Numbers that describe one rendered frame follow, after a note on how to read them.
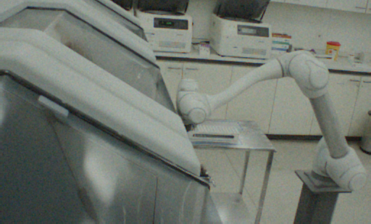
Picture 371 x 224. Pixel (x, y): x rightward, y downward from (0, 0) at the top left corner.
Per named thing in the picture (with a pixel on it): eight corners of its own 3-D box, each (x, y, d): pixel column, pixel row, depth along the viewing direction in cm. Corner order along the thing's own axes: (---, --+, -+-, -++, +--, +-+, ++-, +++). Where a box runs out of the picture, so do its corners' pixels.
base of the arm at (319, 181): (327, 169, 253) (329, 161, 251) (344, 187, 232) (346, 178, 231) (300, 169, 250) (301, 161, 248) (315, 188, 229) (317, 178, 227)
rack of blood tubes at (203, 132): (187, 140, 244) (188, 130, 242) (185, 134, 254) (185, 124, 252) (238, 143, 248) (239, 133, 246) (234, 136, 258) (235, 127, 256)
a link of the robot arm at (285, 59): (272, 53, 211) (282, 59, 198) (304, 42, 212) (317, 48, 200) (277, 77, 216) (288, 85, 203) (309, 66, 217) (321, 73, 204)
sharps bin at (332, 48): (327, 60, 487) (330, 42, 481) (321, 56, 504) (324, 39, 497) (340, 61, 490) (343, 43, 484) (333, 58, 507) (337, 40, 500)
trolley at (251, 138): (155, 262, 262) (166, 144, 237) (151, 221, 305) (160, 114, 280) (256, 262, 271) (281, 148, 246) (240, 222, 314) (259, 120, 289)
